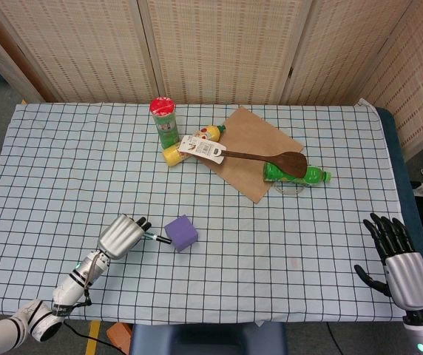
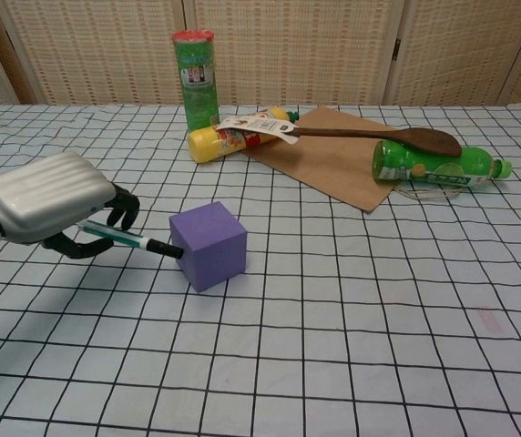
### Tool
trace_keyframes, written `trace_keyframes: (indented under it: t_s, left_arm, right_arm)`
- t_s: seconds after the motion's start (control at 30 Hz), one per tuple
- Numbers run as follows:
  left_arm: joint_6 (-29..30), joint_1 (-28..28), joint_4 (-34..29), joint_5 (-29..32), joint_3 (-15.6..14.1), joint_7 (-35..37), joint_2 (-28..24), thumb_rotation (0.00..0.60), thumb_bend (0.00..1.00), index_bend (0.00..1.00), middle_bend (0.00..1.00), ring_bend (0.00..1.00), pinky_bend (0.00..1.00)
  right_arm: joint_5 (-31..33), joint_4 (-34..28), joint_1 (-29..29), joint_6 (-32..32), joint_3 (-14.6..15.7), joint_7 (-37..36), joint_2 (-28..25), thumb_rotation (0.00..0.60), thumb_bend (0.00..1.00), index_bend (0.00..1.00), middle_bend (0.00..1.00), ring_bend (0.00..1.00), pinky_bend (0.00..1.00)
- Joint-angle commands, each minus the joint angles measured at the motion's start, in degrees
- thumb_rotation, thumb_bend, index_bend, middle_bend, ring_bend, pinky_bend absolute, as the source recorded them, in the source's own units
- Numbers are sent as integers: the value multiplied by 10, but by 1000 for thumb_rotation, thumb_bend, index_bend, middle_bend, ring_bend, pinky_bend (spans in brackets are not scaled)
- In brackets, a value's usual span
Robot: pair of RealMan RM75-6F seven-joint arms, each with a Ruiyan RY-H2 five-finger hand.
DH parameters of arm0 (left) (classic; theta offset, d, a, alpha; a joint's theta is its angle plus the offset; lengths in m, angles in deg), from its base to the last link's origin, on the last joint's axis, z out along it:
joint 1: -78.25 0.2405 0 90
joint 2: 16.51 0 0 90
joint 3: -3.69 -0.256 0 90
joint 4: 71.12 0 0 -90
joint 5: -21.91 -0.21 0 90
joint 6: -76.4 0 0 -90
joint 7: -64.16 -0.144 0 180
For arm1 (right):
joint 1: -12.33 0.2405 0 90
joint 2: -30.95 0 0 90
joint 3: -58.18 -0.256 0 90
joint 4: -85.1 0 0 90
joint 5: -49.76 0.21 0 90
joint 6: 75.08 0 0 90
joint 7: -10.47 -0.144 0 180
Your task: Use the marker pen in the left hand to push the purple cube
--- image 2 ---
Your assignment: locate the woven folding screen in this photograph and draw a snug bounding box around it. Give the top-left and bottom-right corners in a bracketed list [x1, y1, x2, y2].
[0, 0, 521, 108]

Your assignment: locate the green chip can red lid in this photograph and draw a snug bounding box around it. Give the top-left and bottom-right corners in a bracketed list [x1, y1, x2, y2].
[171, 28, 221, 133]

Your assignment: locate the green plastic bottle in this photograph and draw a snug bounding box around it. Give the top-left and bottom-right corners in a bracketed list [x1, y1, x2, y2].
[372, 139, 515, 189]

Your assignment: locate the black capped marker pen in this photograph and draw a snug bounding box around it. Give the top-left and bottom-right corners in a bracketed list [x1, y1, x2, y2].
[76, 219, 185, 260]

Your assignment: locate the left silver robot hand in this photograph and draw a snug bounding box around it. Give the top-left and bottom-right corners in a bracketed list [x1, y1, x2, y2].
[0, 151, 141, 260]

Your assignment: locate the yellow mustard bottle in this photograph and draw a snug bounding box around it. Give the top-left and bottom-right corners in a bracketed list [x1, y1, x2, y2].
[187, 107, 299, 164]

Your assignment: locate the wooden spoon with paper tag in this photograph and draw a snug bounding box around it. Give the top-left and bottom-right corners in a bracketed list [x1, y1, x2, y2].
[214, 114, 463, 158]

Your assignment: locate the purple foam cube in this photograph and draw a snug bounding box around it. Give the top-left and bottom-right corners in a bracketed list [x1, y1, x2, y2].
[169, 201, 249, 293]

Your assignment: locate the white tablecloth with black grid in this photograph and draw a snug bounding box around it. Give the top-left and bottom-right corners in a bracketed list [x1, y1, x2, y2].
[0, 103, 521, 437]

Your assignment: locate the brown paper bag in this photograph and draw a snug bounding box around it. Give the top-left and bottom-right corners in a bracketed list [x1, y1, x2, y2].
[240, 106, 465, 214]

